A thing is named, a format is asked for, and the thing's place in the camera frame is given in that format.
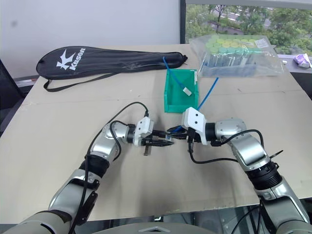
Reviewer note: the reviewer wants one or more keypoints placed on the brown cardboard table cover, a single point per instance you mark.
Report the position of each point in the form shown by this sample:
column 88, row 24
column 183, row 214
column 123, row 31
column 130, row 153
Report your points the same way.
column 61, row 117

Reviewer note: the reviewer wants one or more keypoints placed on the clear bag of capped tubes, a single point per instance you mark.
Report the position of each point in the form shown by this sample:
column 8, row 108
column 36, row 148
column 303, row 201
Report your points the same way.
column 231, row 56

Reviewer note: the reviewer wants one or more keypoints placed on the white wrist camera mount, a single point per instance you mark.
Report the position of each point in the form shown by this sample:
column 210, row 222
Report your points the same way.
column 195, row 120
column 143, row 126

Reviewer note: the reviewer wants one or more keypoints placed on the black Kason racket bag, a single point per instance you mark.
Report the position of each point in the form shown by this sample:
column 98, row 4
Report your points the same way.
column 97, row 61

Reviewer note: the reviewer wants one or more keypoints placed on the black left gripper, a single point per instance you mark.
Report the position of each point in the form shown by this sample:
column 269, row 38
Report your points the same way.
column 147, row 143

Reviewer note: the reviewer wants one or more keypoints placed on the small white block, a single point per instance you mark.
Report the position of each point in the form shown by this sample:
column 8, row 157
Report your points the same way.
column 284, row 62

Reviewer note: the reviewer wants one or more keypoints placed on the dark window frame post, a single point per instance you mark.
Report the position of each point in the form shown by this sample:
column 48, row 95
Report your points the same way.
column 182, row 22

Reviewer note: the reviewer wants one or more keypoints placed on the grey robot torso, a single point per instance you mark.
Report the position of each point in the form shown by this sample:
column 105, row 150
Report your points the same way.
column 156, row 228

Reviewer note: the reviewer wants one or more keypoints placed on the green plastic bin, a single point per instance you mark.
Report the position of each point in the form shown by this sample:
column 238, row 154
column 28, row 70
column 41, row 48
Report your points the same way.
column 170, row 97

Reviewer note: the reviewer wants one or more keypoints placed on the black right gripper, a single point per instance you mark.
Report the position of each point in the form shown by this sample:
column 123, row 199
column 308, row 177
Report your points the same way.
column 190, row 139

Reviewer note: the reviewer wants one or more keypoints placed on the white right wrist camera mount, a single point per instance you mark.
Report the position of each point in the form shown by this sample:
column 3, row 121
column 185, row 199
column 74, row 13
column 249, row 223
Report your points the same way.
column 195, row 120

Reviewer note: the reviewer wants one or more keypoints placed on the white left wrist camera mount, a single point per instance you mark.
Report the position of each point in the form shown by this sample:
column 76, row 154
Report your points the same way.
column 143, row 126

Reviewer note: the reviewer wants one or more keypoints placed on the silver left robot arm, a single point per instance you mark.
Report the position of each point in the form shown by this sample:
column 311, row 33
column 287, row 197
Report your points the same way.
column 70, row 190

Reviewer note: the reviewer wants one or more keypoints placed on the purple white crumpled wrapper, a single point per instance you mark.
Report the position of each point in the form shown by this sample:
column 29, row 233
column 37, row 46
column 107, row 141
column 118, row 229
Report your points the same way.
column 302, row 61

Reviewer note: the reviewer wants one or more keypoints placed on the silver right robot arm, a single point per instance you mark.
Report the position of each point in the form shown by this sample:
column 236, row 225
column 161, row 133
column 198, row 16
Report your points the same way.
column 248, row 148

